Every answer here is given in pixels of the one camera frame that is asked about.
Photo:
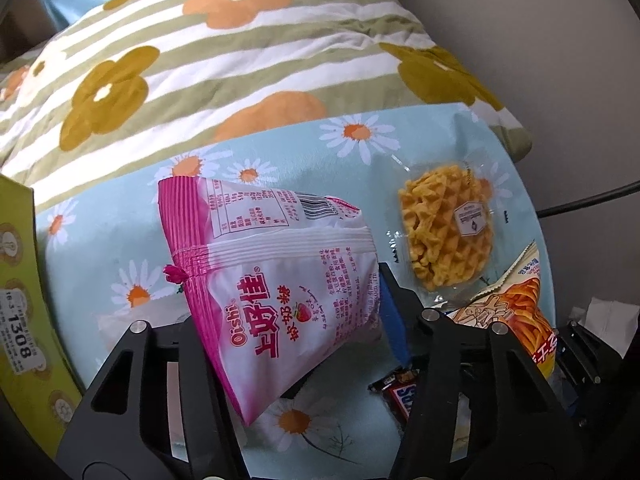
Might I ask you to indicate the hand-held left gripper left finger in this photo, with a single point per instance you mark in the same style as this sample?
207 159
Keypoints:
172 337

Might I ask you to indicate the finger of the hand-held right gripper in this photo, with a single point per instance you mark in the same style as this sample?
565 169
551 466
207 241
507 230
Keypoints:
580 355

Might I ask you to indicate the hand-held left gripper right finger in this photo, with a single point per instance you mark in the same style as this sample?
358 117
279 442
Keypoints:
395 320

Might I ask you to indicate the pink and white snack bag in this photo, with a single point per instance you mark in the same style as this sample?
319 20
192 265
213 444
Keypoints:
280 280

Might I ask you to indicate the yellow-green storage box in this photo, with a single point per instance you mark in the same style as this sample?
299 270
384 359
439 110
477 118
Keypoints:
30 310

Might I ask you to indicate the brown chocolate bar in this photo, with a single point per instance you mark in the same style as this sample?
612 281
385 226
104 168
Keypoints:
400 395

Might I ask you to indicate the orange snack bag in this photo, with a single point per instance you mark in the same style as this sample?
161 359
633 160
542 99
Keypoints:
520 305

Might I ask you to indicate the clear waffle packet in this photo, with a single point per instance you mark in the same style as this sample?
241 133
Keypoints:
440 225

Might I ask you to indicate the daisy print blue tablecloth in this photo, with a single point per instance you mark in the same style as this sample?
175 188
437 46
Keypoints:
125 220

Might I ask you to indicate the striped floral blanket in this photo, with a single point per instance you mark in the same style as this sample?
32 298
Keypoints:
200 60

